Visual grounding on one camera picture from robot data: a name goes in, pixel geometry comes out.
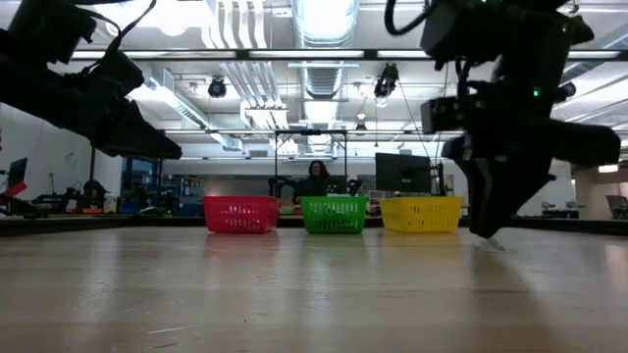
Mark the black computer monitor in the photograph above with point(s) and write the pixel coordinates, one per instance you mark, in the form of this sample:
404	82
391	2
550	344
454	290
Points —
18	171
402	172

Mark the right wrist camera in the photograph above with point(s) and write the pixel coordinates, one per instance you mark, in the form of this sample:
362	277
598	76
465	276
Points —
456	29

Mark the green plastic basket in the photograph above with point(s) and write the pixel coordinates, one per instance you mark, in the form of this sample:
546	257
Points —
333	201

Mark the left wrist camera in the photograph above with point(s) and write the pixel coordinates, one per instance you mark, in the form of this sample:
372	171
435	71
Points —
44	27

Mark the silver ceiling duct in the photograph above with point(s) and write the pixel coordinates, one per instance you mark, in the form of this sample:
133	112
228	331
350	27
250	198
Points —
324	73

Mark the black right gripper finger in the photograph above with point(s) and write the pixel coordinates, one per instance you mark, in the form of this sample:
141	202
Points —
478	196
515	191

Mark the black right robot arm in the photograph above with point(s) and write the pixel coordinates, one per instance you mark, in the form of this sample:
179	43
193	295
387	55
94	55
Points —
530	44

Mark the red plastic basket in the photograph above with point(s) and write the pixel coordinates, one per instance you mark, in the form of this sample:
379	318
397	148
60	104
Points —
265	223

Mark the yellow plastic basket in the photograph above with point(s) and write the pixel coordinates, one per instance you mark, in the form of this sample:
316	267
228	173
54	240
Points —
422	201

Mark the black ceiling camera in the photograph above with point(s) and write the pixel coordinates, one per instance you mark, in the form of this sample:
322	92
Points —
566	90
218	87

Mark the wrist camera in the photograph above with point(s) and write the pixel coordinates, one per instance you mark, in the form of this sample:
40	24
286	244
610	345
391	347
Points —
456	29
44	27

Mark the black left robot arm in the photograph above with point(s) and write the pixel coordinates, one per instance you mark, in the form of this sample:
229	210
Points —
19	83

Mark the black overhead camera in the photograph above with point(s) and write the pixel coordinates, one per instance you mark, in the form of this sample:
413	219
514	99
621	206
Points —
386	81

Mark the person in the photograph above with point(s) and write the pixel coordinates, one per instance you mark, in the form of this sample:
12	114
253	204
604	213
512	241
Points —
94	188
316	186

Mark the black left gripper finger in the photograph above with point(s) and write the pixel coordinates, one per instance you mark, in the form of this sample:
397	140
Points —
144	125
142	147

